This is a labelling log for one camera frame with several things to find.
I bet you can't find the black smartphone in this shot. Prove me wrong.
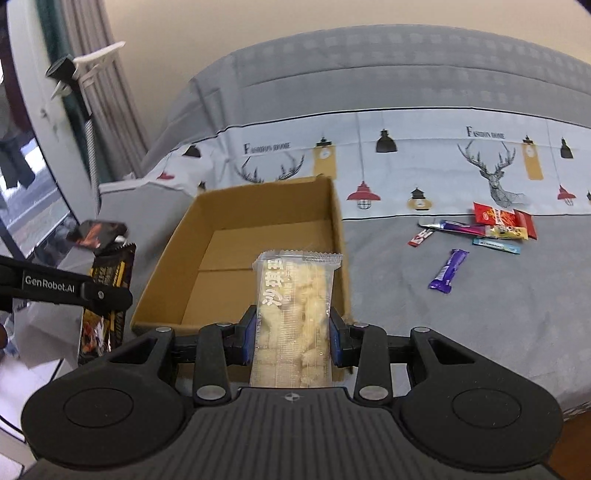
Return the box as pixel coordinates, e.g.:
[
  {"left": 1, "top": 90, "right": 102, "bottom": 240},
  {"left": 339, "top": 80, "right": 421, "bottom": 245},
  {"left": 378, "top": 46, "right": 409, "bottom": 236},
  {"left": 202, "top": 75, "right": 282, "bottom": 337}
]
[{"left": 66, "top": 220, "right": 127, "bottom": 253}]

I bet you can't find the clear rice cracker packet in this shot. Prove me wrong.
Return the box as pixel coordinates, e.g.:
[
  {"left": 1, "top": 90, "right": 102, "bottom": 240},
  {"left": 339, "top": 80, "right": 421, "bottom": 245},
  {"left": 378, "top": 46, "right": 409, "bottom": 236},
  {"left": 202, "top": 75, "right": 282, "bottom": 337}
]
[{"left": 249, "top": 250, "right": 342, "bottom": 389}]

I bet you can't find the brown cardboard box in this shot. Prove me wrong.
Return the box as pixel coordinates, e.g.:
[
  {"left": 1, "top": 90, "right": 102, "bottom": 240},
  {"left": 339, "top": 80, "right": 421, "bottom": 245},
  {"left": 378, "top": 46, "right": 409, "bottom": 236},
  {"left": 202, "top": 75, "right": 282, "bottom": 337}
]
[{"left": 130, "top": 176, "right": 346, "bottom": 335}]

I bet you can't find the black gold snack packet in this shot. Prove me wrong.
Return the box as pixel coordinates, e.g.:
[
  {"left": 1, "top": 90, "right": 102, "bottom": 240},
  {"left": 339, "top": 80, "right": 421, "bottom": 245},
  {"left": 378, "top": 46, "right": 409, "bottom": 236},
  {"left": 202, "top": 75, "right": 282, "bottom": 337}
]
[{"left": 77, "top": 243, "right": 136, "bottom": 365}]

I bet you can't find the red snack packet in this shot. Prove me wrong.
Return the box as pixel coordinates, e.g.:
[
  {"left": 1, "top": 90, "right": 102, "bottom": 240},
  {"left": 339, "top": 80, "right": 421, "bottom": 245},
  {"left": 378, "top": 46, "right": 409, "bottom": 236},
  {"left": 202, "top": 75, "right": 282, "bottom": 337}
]
[{"left": 473, "top": 202, "right": 538, "bottom": 240}]

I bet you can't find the white clip stand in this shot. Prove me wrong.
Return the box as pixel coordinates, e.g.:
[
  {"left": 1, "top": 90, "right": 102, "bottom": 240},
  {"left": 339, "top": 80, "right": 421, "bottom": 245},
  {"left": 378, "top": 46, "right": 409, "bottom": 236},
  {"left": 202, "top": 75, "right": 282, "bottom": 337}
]
[{"left": 45, "top": 41, "right": 125, "bottom": 121}]

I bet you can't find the red white small sachet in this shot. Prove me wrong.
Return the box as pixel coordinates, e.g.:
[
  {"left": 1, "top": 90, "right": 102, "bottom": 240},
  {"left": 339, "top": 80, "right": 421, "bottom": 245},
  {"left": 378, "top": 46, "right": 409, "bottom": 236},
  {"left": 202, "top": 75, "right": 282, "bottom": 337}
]
[{"left": 408, "top": 229, "right": 434, "bottom": 247}]

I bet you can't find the yellow snack packet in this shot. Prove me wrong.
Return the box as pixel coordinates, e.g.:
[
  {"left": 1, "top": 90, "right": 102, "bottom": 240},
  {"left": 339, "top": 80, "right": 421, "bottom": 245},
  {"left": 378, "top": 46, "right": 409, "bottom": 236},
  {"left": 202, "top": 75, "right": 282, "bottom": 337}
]
[{"left": 485, "top": 225, "right": 529, "bottom": 241}]

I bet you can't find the blue stick sachet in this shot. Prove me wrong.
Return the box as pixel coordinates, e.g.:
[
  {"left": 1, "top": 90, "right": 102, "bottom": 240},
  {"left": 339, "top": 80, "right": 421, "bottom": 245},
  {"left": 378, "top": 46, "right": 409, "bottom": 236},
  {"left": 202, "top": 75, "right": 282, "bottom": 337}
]
[{"left": 472, "top": 238, "right": 521, "bottom": 255}]

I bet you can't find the purple pink tube sachet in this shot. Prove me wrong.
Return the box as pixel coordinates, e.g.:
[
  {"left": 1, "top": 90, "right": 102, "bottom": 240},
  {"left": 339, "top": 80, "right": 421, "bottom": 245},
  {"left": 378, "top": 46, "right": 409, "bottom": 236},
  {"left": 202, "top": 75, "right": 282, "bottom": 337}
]
[{"left": 418, "top": 220, "right": 486, "bottom": 237}]

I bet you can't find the purple chocolate bar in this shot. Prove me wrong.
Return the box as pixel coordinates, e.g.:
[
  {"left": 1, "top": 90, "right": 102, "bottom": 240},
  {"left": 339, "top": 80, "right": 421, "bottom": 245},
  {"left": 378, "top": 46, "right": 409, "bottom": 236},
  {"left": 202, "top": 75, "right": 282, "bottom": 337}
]
[{"left": 429, "top": 249, "right": 469, "bottom": 294}]

